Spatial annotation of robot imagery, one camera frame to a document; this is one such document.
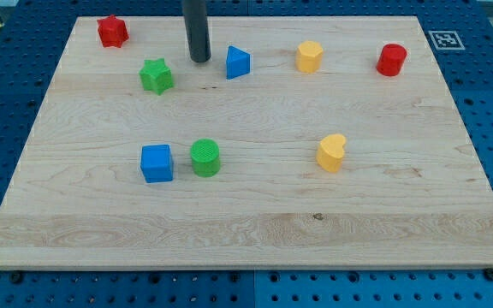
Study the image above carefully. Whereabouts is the blue triangle block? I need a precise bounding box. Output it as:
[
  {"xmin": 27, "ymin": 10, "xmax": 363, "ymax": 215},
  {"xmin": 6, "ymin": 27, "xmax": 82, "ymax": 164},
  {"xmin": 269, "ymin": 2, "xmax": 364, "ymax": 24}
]
[{"xmin": 226, "ymin": 45, "xmax": 251, "ymax": 80}]

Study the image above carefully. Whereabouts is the yellow hexagon block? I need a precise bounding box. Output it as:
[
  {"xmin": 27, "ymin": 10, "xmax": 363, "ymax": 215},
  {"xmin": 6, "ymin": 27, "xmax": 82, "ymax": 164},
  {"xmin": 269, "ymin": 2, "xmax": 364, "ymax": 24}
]
[{"xmin": 295, "ymin": 40, "xmax": 324, "ymax": 74}]

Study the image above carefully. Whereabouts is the green cylinder block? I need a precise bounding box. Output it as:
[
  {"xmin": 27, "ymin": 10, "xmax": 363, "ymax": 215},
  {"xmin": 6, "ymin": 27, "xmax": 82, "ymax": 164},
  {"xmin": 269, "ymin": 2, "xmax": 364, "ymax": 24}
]
[{"xmin": 190, "ymin": 139, "xmax": 221, "ymax": 177}]

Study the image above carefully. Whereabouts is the light wooden board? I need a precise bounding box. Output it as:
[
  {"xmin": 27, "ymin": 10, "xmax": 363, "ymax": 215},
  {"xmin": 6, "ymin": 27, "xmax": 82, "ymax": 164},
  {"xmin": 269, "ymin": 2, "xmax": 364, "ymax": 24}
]
[{"xmin": 0, "ymin": 16, "xmax": 493, "ymax": 271}]

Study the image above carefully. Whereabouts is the yellow heart block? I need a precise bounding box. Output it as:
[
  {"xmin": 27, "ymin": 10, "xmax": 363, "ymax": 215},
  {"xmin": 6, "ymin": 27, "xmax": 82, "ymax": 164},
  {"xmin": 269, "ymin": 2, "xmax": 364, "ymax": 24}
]
[{"xmin": 316, "ymin": 133, "xmax": 347, "ymax": 173}]

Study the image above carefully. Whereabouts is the blue cube block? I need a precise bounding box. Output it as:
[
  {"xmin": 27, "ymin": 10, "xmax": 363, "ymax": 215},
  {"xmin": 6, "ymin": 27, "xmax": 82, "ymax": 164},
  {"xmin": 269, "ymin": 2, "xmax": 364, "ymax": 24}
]
[{"xmin": 140, "ymin": 145, "xmax": 174, "ymax": 183}]

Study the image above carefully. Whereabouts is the green star block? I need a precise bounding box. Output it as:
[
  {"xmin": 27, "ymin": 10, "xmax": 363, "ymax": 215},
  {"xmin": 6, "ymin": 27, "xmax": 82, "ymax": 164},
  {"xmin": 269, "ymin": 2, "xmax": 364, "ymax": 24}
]
[{"xmin": 139, "ymin": 58, "xmax": 174, "ymax": 95}]

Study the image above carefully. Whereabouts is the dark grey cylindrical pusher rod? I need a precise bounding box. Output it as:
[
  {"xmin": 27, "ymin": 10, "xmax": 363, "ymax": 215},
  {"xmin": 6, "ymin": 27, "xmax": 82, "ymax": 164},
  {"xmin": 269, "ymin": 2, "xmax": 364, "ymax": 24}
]
[{"xmin": 181, "ymin": 0, "xmax": 211, "ymax": 63}]

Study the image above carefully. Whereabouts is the red cylinder block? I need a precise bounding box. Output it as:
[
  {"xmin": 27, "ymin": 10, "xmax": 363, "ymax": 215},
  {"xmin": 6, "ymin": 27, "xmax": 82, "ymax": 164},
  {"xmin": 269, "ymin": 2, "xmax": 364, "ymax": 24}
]
[{"xmin": 376, "ymin": 44, "xmax": 407, "ymax": 77}]

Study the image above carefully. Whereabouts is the red star block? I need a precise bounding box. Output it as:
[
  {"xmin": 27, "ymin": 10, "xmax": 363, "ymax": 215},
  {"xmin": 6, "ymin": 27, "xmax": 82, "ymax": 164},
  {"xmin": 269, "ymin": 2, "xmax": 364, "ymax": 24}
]
[{"xmin": 97, "ymin": 15, "xmax": 129, "ymax": 48}]

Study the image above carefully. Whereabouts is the white fiducial marker tag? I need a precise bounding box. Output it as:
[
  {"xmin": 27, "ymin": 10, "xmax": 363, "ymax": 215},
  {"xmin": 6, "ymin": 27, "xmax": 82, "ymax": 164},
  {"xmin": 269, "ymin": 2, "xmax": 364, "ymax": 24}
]
[{"xmin": 429, "ymin": 30, "xmax": 465, "ymax": 50}]

